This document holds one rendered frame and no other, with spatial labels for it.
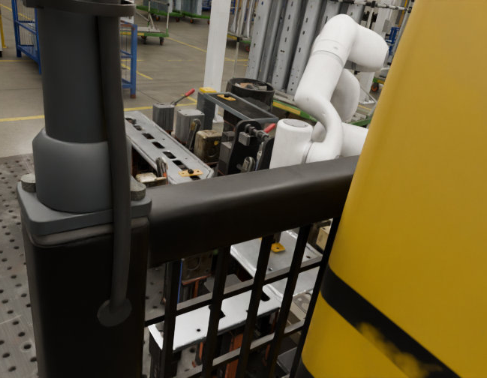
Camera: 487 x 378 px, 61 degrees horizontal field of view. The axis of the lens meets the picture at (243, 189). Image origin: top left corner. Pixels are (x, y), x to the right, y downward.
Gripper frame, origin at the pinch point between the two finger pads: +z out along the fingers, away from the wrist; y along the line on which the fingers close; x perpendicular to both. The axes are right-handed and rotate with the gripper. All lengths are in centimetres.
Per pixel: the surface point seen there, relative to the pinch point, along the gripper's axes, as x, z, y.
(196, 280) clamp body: -2.7, 10.7, 20.8
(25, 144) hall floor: -332, 103, 12
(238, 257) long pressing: 1.2, 3.4, 11.3
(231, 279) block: 6.1, 5.0, 16.5
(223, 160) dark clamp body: -50, 1, -16
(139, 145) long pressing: -75, 3, 7
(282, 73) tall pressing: -380, 47, -325
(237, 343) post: 17.5, 13.2, 20.9
